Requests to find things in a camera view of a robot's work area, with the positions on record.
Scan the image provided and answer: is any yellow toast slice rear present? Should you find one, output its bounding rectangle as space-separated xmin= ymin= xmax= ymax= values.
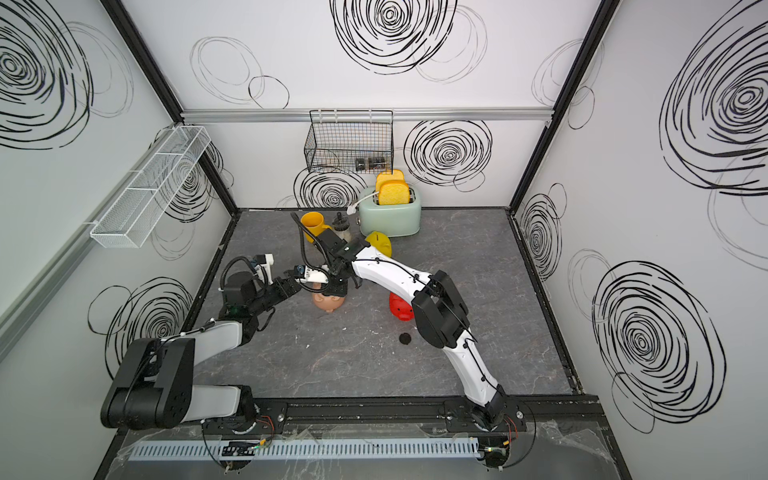
xmin=375 ymin=169 xmax=405 ymax=191

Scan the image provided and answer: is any black corner frame post right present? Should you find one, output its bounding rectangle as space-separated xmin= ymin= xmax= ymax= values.
xmin=509 ymin=0 xmax=620 ymax=214

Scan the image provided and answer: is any glass sugar jar with spoon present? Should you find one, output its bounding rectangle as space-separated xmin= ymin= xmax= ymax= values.
xmin=331 ymin=212 xmax=353 ymax=242

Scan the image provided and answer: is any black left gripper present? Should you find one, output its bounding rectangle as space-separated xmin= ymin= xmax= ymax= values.
xmin=248 ymin=271 xmax=303 ymax=318

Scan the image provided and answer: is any dark item in basket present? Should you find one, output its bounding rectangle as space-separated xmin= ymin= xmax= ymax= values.
xmin=354 ymin=157 xmax=388 ymax=173

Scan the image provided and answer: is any black wire basket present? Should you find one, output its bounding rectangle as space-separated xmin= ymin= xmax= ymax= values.
xmin=303 ymin=109 xmax=394 ymax=174

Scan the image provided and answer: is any red piggy bank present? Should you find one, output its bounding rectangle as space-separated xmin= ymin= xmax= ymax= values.
xmin=389 ymin=293 xmax=415 ymax=322

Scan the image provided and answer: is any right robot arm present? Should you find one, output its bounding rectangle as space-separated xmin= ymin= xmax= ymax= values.
xmin=300 ymin=226 xmax=507 ymax=430

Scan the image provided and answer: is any yellow toast slice front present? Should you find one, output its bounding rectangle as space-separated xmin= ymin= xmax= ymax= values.
xmin=377 ymin=180 xmax=410 ymax=205

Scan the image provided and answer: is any mint green toaster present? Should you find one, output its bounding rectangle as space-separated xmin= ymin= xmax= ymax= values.
xmin=357 ymin=187 xmax=422 ymax=238

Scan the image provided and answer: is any yellow piggy bank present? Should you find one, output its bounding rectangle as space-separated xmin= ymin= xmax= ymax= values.
xmin=365 ymin=231 xmax=393 ymax=258

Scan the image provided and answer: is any black corner frame post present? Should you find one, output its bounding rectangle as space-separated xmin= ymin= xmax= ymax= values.
xmin=509 ymin=0 xmax=620 ymax=214
xmin=100 ymin=0 xmax=239 ymax=217

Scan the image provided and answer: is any yellow ceramic mug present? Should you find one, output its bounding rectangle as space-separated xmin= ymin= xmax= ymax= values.
xmin=300 ymin=211 xmax=331 ymax=244

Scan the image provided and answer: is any black corner frame post left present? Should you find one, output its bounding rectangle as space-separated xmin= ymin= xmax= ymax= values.
xmin=100 ymin=0 xmax=239 ymax=217

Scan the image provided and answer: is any white wire shelf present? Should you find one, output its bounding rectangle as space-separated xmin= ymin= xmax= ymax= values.
xmin=90 ymin=125 xmax=211 ymax=249

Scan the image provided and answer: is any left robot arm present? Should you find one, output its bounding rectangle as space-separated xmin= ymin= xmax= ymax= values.
xmin=100 ymin=266 xmax=301 ymax=430

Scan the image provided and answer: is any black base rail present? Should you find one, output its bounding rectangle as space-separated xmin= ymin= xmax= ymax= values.
xmin=182 ymin=395 xmax=604 ymax=435

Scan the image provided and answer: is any pink piggy bank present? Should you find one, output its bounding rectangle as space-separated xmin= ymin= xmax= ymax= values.
xmin=312 ymin=293 xmax=346 ymax=313

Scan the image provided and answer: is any white slotted cable duct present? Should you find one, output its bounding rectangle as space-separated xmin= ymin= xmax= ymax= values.
xmin=128 ymin=438 xmax=481 ymax=462

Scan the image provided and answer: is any yellow toast slice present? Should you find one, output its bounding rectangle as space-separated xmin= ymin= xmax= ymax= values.
xmin=375 ymin=169 xmax=405 ymax=191
xmin=377 ymin=180 xmax=410 ymax=205

